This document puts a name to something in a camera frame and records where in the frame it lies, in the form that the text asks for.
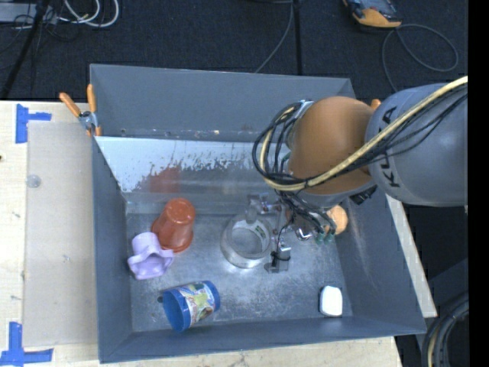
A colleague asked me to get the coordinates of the white rounded block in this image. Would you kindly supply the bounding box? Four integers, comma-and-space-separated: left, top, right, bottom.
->
318, 284, 344, 318

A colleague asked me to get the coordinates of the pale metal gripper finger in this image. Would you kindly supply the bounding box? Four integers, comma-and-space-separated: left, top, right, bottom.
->
247, 193, 277, 224
264, 244, 293, 274

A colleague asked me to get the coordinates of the pale purple toy jug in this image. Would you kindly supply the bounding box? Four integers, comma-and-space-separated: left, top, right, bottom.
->
126, 232, 175, 281

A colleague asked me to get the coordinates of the red-brown plastic cup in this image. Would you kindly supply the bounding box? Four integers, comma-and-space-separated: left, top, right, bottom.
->
150, 197, 197, 254

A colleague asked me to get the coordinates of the orange toy fruit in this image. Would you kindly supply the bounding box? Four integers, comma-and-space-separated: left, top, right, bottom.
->
325, 204, 350, 236

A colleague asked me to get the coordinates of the grey metal bin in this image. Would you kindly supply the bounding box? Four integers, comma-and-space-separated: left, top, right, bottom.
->
89, 63, 429, 365

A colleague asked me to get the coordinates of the blue printed cup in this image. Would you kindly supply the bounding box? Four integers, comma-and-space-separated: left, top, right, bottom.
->
161, 279, 222, 333

